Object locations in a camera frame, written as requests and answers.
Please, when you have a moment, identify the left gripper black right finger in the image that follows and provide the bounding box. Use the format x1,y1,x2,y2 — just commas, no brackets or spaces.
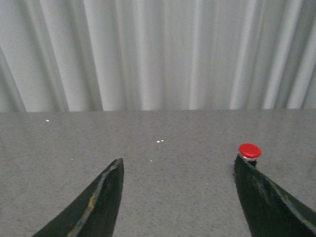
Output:
234,155,316,237

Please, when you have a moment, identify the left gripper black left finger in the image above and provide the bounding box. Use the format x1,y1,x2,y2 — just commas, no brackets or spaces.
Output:
34,158,124,237

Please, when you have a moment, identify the red mushroom push button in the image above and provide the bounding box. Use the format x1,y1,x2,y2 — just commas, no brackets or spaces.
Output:
238,143,262,167

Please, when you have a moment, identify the white pleated curtain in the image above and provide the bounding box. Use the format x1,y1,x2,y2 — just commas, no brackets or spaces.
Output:
0,0,316,112

